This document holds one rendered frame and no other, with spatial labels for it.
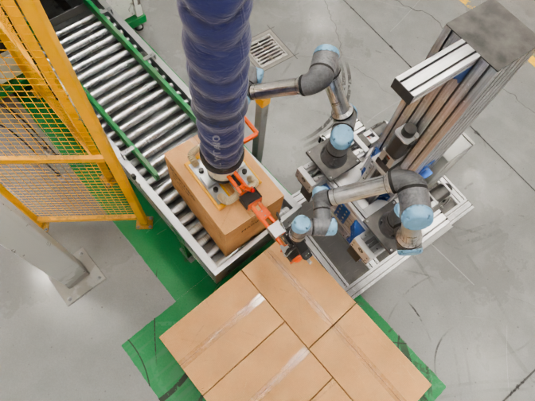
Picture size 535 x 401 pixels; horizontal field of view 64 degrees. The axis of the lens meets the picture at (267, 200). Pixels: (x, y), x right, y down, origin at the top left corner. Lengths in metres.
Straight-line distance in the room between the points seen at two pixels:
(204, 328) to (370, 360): 0.96
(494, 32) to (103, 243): 2.75
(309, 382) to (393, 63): 3.00
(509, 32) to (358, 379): 1.85
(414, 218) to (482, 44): 0.64
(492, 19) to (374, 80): 2.49
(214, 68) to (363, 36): 3.15
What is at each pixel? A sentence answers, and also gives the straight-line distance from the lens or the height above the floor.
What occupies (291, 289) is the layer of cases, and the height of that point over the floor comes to 0.54.
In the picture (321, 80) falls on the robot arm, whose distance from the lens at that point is 1.97.
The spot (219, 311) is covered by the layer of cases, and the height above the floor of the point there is 0.54.
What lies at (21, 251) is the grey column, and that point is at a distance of 2.62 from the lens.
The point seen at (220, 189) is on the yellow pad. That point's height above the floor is 0.97.
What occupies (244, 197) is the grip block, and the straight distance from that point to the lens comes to 2.20.
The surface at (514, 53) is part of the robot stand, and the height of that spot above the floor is 2.03.
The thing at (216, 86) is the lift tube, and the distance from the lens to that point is 1.60.
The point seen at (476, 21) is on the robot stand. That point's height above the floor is 2.03.
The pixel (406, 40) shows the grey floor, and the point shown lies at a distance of 4.66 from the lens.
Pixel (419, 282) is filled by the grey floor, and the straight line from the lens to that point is 3.47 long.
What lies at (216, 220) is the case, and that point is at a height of 0.95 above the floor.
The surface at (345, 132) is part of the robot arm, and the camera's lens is 2.26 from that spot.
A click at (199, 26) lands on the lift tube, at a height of 2.12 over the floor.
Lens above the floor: 3.10
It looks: 66 degrees down
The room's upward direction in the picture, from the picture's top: 11 degrees clockwise
